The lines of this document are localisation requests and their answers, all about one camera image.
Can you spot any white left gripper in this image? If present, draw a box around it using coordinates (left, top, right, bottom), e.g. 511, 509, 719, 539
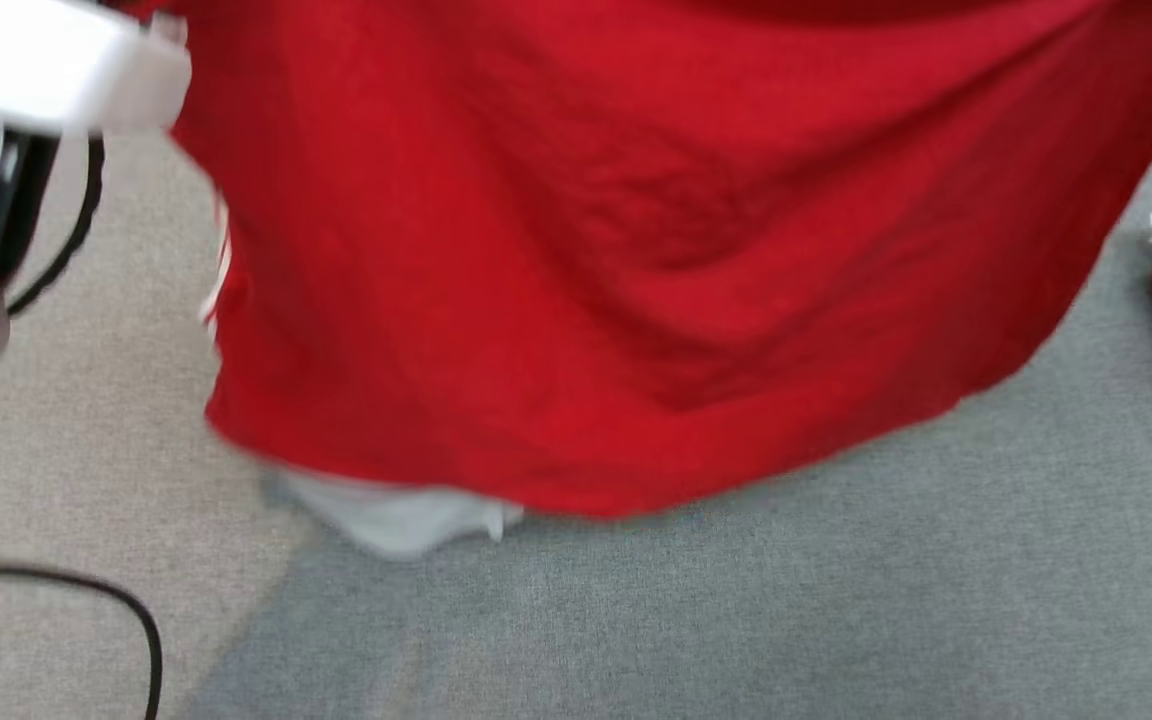
0, 0, 193, 137

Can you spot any red shirt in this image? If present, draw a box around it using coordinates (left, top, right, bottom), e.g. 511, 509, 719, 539
101, 0, 1152, 562

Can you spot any thin black cable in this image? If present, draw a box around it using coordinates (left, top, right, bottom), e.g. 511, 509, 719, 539
4, 133, 108, 318

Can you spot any black camera cable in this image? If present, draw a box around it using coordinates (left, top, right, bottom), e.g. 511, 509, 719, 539
0, 561, 166, 720

